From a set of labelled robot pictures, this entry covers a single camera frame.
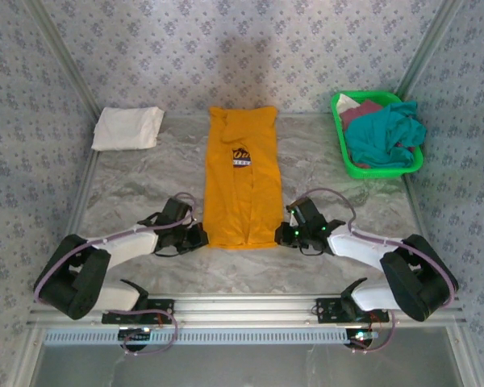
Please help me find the yellow printed t-shirt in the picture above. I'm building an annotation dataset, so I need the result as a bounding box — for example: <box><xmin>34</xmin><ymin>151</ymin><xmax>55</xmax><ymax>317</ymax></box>
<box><xmin>202</xmin><ymin>105</ymin><xmax>285</xmax><ymax>251</ymax></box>

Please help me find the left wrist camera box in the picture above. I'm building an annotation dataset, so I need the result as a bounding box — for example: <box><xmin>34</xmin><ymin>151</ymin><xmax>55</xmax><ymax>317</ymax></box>
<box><xmin>161</xmin><ymin>196</ymin><xmax>195</xmax><ymax>225</ymax></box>

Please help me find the grey slotted cable duct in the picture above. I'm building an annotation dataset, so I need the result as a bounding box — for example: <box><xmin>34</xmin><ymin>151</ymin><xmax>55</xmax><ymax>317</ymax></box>
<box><xmin>43</xmin><ymin>327</ymin><xmax>374</xmax><ymax>346</ymax></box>

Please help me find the aluminium frame post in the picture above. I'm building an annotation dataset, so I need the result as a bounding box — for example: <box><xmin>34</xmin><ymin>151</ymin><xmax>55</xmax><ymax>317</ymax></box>
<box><xmin>394</xmin><ymin>0</ymin><xmax>465</xmax><ymax>100</ymax></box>
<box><xmin>23</xmin><ymin>0</ymin><xmax>102</xmax><ymax>119</ymax></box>

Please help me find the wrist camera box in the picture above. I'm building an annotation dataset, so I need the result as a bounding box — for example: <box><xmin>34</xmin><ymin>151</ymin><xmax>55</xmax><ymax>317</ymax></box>
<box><xmin>286</xmin><ymin>200</ymin><xmax>328</xmax><ymax>231</ymax></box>
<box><xmin>161</xmin><ymin>196</ymin><xmax>195</xmax><ymax>225</ymax></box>

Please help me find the teal t-shirt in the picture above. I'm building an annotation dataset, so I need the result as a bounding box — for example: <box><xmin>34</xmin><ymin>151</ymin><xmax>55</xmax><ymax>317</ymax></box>
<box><xmin>344</xmin><ymin>100</ymin><xmax>428</xmax><ymax>170</ymax></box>

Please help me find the aluminium mounting rail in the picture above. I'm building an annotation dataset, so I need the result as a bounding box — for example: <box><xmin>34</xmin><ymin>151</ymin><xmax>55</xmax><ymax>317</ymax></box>
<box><xmin>26</xmin><ymin>293</ymin><xmax>467</xmax><ymax>328</ymax></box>

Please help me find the folded white t-shirt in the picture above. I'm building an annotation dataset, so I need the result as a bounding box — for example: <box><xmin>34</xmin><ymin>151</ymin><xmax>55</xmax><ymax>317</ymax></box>
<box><xmin>90</xmin><ymin>106</ymin><xmax>165</xmax><ymax>152</ymax></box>

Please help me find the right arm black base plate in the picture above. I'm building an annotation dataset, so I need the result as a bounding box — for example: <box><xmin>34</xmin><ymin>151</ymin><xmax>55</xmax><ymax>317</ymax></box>
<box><xmin>315</xmin><ymin>297</ymin><xmax>390</xmax><ymax>324</ymax></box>

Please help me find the maroon t-shirt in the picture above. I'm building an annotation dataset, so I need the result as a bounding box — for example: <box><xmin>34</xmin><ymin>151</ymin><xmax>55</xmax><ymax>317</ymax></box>
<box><xmin>339</xmin><ymin>100</ymin><xmax>382</xmax><ymax>128</ymax></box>

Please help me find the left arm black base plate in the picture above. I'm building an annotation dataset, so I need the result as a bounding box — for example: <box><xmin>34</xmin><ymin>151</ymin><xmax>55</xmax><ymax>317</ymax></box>
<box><xmin>101</xmin><ymin>297</ymin><xmax>176</xmax><ymax>326</ymax></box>

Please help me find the green plastic laundry basket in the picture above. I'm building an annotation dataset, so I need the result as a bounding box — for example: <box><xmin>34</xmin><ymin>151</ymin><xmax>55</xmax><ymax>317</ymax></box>
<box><xmin>330</xmin><ymin>90</ymin><xmax>425</xmax><ymax>181</ymax></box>

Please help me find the crumpled white cloth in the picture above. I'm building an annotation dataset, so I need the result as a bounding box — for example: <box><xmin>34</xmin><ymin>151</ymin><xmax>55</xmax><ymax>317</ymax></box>
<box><xmin>336</xmin><ymin>94</ymin><xmax>362</xmax><ymax>116</ymax></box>

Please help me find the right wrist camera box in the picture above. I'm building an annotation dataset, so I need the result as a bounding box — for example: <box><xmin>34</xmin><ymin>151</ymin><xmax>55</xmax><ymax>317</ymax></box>
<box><xmin>286</xmin><ymin>200</ymin><xmax>328</xmax><ymax>231</ymax></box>

